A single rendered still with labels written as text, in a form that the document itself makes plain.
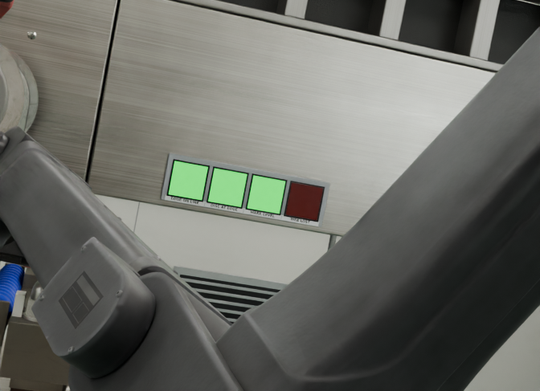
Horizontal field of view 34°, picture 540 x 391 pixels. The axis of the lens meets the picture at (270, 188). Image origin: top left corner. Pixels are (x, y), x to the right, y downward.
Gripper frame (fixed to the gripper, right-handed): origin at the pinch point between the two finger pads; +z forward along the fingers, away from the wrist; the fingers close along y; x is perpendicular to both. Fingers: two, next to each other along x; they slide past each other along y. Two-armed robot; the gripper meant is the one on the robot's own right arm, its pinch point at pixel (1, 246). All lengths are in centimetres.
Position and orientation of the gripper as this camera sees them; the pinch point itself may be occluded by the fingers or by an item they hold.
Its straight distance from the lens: 94.6
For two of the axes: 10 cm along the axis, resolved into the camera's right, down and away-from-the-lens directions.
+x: 1.3, -9.1, 3.9
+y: 9.6, 2.1, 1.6
